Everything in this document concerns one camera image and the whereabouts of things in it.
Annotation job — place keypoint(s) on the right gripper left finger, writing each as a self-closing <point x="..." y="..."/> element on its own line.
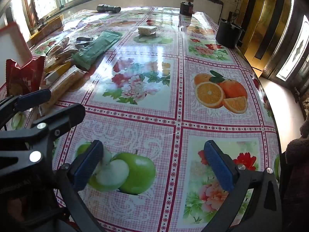
<point x="73" y="178"/>

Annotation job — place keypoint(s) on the white block snack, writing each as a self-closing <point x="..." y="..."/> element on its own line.
<point x="147" y="30"/>

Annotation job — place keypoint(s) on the yellow cardboard box lid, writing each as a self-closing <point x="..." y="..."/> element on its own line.
<point x="46" y="30"/>

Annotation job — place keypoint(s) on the long rice cracker packet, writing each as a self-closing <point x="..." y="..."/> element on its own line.
<point x="60" y="86"/>

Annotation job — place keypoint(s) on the green snack packet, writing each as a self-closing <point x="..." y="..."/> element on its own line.
<point x="88" y="55"/>

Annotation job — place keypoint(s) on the red chip bag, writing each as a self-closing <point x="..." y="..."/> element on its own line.
<point x="26" y="79"/>

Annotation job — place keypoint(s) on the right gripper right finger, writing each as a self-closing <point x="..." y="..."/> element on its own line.
<point x="253" y="202"/>

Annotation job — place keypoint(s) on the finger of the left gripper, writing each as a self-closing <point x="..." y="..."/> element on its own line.
<point x="11" y="105"/>
<point x="26" y="148"/>

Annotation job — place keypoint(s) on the black flashlight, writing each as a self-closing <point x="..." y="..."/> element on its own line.
<point x="102" y="8"/>

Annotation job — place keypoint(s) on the yellow snack packet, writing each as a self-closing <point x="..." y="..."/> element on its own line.
<point x="54" y="75"/>

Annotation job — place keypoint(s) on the black cylindrical container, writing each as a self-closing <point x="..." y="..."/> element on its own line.
<point x="228" y="34"/>

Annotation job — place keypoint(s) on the black small snack packet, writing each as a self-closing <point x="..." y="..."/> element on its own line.
<point x="84" y="41"/>

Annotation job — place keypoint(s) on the fruit flower patterned tablecloth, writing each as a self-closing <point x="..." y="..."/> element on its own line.
<point x="153" y="102"/>

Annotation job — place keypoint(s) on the red rimmed white tray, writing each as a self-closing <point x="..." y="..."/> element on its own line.
<point x="12" y="46"/>

